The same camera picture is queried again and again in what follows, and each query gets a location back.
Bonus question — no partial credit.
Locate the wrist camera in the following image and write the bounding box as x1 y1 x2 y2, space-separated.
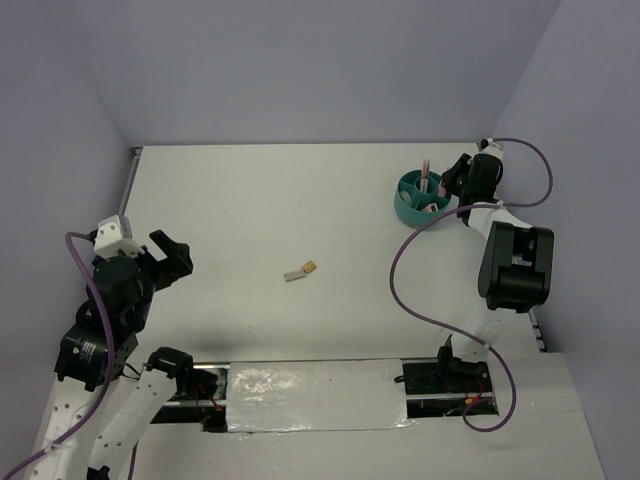
94 215 144 259
476 138 504 161

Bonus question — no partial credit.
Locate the grey slim pen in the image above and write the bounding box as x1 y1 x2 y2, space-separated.
423 159 430 193

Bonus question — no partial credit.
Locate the grey eraser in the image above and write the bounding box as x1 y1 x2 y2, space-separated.
283 269 307 282

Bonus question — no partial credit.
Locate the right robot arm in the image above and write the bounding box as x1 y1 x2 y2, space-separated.
434 153 554 391

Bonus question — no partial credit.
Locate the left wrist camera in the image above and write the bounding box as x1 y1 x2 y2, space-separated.
94 215 144 259

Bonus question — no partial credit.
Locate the silver foil tape sheet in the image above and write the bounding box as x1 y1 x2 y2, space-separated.
226 359 411 433

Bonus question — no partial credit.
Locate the teal round organizer container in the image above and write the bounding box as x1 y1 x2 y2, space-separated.
394 170 451 228

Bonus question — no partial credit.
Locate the clear tape roll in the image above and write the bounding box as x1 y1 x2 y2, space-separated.
401 192 413 205

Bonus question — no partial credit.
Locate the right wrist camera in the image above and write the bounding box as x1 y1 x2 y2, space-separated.
476 138 504 161

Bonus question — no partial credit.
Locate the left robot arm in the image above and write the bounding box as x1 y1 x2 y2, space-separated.
5 222 196 479

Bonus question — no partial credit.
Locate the red transparent pen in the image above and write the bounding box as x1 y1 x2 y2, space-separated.
420 160 429 193

